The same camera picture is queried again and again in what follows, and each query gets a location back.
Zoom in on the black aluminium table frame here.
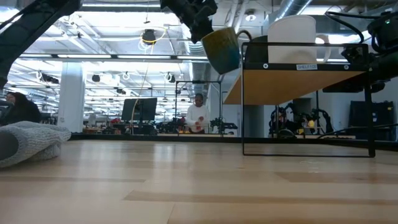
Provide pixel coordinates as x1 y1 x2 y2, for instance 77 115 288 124
70 123 398 152

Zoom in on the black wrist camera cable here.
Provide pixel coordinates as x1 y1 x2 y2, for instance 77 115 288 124
324 11 374 45

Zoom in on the green and blue glazed mug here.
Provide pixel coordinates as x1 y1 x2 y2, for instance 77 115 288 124
201 26 253 75

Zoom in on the black overhead camera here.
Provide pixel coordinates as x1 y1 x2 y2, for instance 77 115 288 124
141 29 158 45

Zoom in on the white column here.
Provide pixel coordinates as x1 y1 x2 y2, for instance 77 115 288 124
57 61 86 133

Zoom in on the overhead LED light bar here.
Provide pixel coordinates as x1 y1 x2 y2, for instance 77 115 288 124
18 53 209 63

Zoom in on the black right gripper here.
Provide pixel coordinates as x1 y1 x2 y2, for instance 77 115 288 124
343 45 369 66

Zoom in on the white mug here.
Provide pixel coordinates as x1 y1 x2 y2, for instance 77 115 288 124
267 14 332 65

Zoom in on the grey knitted cloth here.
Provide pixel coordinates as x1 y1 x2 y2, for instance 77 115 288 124
0 121 72 169

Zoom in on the person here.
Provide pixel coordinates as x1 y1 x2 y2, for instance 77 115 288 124
185 93 211 135
0 91 42 126

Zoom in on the background computer monitor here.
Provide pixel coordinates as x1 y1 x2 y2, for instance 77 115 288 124
121 97 159 123

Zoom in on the black background frame stand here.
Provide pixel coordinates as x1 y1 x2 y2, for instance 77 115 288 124
175 80 223 136

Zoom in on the wooden shelf with black frame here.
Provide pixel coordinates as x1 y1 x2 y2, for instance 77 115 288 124
223 41 377 159

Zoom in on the silver ventilation duct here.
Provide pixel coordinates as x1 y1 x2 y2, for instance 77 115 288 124
183 40 213 91

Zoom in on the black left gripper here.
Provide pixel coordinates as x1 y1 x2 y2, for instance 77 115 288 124
159 0 219 45

